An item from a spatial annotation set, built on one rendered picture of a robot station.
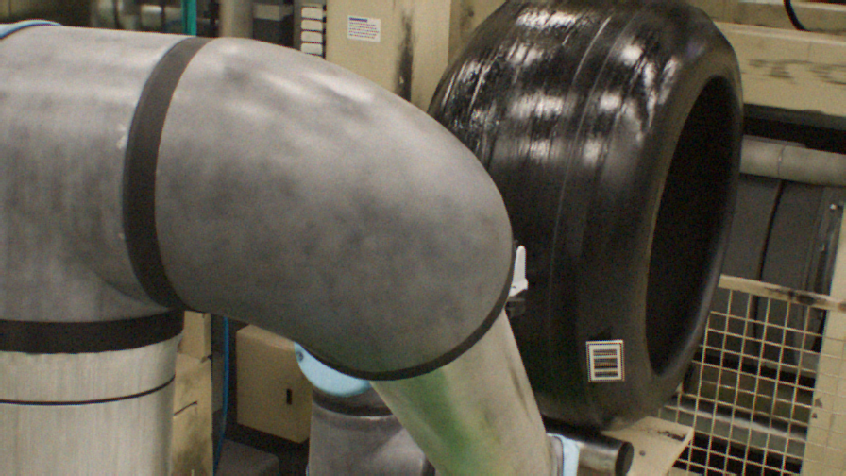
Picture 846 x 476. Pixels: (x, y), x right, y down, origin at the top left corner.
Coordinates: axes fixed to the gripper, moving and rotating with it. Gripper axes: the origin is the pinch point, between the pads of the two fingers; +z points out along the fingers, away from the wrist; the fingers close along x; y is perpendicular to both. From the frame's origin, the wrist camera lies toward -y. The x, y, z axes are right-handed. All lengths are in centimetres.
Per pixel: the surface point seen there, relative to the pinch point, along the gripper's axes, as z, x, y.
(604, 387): 9.0, -9.2, -11.9
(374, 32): 18.0, 31.1, 24.5
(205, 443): 14, 51, -37
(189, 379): 9, 51, -26
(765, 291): 63, -16, -9
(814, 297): 63, -23, -9
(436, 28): 26.3, 26.3, 25.6
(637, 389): 14.8, -11.4, -13.1
